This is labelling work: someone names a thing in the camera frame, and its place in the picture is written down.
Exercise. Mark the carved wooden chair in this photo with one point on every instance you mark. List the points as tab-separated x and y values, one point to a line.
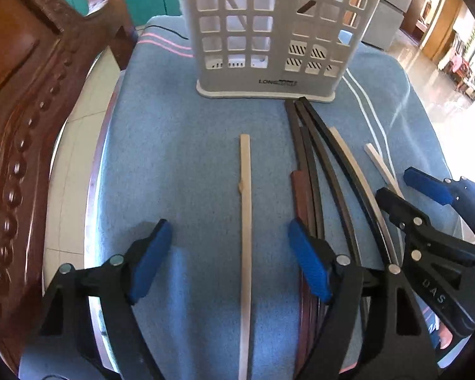
46	50

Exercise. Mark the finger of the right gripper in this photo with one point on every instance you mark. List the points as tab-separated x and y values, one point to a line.
436	190
419	230

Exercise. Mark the black curved chopstick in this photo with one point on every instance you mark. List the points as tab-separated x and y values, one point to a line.
333	183

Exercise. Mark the light wood chopstick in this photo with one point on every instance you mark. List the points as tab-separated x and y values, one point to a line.
246	255

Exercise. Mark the blue striped cloth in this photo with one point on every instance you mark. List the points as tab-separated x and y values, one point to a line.
171	153

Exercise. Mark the wooden door frame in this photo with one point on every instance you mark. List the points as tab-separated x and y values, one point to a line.
430	24

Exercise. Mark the black outer chopstick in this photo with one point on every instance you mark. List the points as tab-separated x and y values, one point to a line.
320	126

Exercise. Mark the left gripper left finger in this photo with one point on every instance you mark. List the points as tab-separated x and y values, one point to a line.
144	258

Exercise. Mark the white plastic utensil holder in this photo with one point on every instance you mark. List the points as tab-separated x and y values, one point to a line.
282	49

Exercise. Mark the reddish brown chopstick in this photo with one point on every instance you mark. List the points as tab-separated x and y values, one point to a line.
305	330

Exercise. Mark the grey refrigerator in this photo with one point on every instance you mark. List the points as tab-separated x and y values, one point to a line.
385	22

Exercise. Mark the pale beige chopstick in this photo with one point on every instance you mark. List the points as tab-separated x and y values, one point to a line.
387	176

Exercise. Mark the dark brown chopstick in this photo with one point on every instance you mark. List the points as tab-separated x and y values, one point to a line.
299	149

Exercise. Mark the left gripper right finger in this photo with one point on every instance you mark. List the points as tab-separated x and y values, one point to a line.
315	258

